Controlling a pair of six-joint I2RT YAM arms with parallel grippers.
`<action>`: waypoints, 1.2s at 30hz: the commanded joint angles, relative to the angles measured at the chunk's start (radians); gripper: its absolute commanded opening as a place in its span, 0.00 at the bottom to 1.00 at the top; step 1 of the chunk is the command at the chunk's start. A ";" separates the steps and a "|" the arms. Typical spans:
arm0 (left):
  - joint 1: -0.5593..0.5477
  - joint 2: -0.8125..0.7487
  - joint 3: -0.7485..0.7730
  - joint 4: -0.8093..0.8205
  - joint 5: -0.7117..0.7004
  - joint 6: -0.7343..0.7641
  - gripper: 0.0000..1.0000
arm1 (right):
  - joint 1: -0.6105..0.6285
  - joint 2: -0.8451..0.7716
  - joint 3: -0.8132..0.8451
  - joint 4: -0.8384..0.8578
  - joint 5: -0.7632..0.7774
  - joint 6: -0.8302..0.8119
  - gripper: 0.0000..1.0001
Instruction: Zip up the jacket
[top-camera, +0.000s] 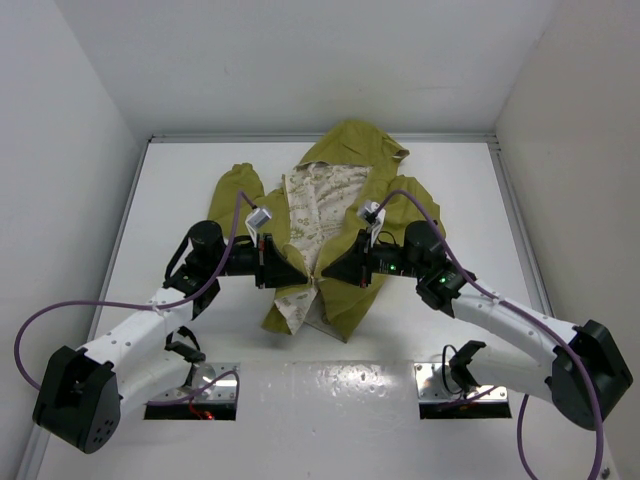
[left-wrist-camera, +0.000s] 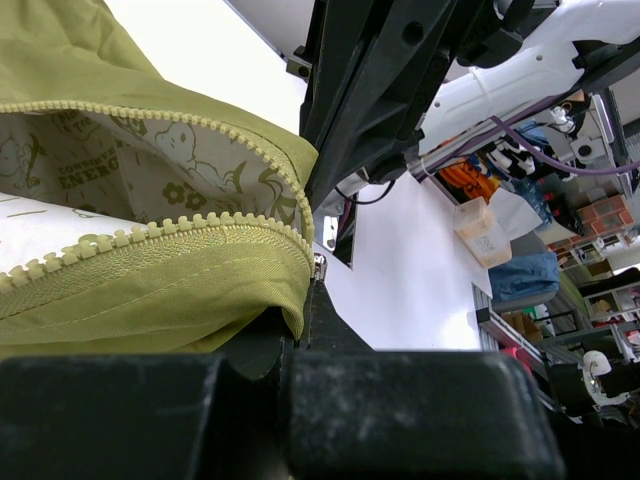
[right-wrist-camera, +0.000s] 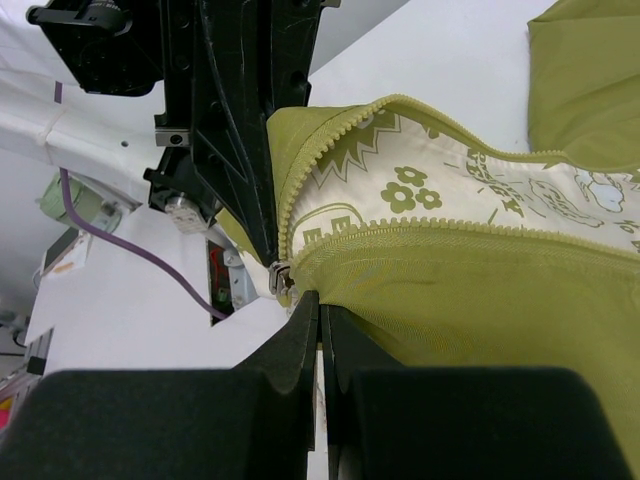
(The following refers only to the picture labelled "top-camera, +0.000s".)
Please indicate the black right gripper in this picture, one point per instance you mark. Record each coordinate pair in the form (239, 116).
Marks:
(355, 266)

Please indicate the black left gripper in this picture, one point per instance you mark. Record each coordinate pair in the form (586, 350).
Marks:
(271, 267)

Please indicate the olive green hooded jacket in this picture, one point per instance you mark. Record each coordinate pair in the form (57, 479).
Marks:
(315, 220)

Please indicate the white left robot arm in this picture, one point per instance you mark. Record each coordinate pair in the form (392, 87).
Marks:
(86, 391)

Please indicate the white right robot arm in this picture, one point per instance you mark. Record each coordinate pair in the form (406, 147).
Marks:
(578, 369)

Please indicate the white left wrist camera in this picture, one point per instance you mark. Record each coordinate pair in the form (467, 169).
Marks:
(255, 221)

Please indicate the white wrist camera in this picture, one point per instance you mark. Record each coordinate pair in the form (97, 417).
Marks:
(374, 215)
(255, 221)

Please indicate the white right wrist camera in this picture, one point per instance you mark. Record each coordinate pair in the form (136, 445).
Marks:
(374, 215)

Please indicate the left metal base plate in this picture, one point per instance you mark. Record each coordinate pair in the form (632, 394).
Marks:
(216, 383)

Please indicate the metal base plate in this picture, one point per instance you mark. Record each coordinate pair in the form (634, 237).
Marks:
(431, 389)
(216, 383)

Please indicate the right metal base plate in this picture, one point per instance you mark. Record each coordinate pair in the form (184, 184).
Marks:
(431, 389)

